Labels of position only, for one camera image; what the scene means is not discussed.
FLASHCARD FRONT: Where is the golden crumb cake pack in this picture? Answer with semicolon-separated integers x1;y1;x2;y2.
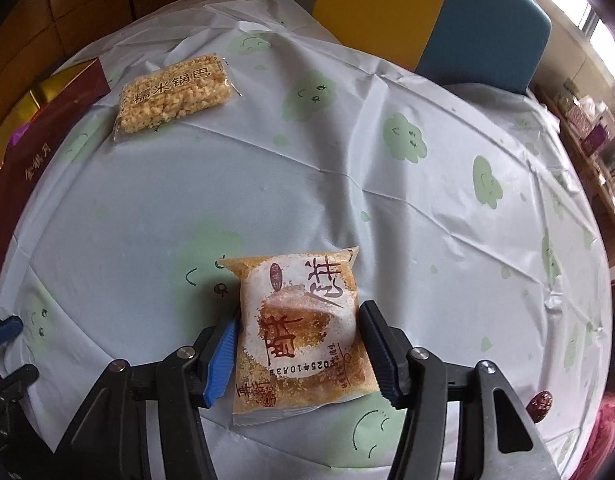
219;247;378;426

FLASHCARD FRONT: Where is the purple candy wrapper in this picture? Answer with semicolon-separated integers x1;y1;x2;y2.
8;124;29;148

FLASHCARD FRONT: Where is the white green-print tablecloth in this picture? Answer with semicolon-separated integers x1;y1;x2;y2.
0;0;612;478

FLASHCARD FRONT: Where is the red date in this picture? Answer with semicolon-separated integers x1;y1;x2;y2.
525;390;554;424

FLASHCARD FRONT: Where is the gold tin box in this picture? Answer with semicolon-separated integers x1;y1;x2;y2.
0;58;110;274

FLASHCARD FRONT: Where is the rice cracker block pack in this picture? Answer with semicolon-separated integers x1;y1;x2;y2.
112;53;240;143

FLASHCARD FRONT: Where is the wooden side shelf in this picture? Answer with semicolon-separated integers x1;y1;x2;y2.
532;79;615;241

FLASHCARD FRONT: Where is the grey yellow blue chair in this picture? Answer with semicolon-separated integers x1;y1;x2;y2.
296;0;551;93

